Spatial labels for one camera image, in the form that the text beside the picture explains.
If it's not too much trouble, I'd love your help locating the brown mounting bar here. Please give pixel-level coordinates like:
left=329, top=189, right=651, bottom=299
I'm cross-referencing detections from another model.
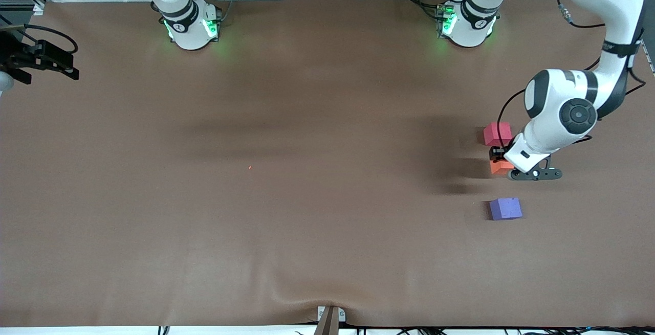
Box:
left=313, top=306, right=340, bottom=335

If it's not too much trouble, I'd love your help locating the brown table cover cloth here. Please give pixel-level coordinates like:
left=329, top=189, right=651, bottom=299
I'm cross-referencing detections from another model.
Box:
left=0, top=0, right=655, bottom=328

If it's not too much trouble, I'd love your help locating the white bracket plate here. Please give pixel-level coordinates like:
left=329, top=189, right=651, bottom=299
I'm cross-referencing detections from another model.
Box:
left=317, top=306, right=346, bottom=323

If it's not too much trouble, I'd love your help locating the red foam block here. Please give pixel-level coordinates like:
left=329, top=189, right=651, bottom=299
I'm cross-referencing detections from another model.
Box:
left=483, top=122, right=513, bottom=146

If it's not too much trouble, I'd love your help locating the purple foam block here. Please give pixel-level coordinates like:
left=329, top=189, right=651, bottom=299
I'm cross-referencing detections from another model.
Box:
left=489, top=197, right=523, bottom=221

